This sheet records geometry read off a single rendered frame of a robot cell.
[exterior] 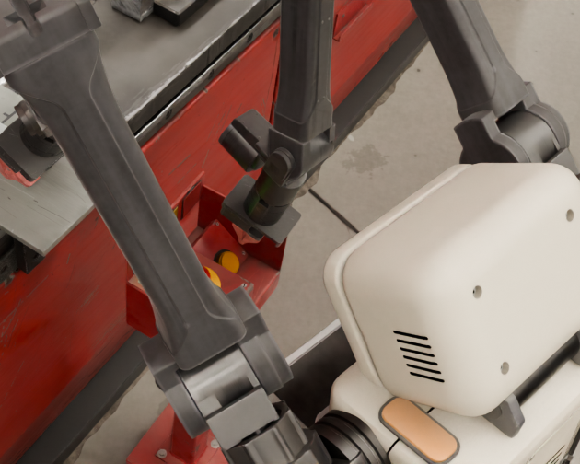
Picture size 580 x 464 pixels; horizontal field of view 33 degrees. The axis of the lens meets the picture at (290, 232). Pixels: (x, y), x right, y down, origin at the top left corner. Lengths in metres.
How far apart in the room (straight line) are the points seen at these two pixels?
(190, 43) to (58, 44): 1.04
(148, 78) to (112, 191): 0.92
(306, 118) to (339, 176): 1.45
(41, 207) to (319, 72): 0.38
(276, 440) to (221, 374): 0.07
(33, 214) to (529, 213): 0.66
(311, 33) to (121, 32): 0.57
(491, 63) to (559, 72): 2.13
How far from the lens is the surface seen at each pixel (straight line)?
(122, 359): 2.24
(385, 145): 2.78
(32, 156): 1.20
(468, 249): 0.79
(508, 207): 0.83
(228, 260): 1.55
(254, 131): 1.32
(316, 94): 1.22
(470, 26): 1.05
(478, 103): 1.05
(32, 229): 1.25
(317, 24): 1.17
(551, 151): 1.08
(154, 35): 1.67
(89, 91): 0.65
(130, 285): 1.47
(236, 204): 1.40
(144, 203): 0.70
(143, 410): 2.23
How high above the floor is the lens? 1.99
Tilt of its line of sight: 52 degrees down
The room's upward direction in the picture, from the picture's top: 12 degrees clockwise
